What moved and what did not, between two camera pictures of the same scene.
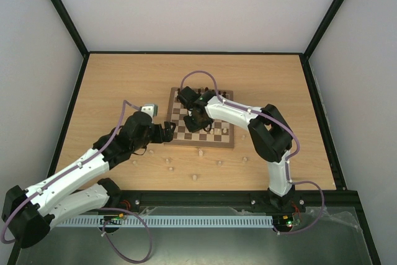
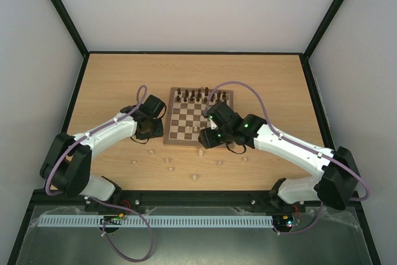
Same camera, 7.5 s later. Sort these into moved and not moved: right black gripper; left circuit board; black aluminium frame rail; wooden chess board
Moved: right black gripper
Not moved: black aluminium frame rail; wooden chess board; left circuit board
